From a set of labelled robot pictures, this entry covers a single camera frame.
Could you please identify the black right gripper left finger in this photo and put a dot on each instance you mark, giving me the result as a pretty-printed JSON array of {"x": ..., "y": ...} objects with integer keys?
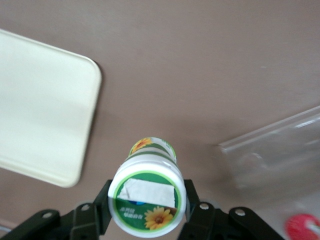
[{"x": 82, "y": 220}]

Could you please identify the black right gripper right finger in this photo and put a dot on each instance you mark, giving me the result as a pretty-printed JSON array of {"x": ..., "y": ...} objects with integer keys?
[{"x": 212, "y": 225}]

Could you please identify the green gum bottle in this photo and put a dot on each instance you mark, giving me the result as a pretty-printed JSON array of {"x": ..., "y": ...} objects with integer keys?
[{"x": 147, "y": 195}]

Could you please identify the red gum bottle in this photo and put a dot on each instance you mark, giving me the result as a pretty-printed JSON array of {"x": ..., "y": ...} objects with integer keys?
[{"x": 300, "y": 227}]

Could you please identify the cream plastic tray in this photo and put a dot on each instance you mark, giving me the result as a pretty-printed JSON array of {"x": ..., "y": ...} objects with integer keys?
[{"x": 42, "y": 107}]

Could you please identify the clear acrylic tiered shelf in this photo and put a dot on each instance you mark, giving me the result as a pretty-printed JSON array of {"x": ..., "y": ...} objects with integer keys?
[{"x": 275, "y": 155}]

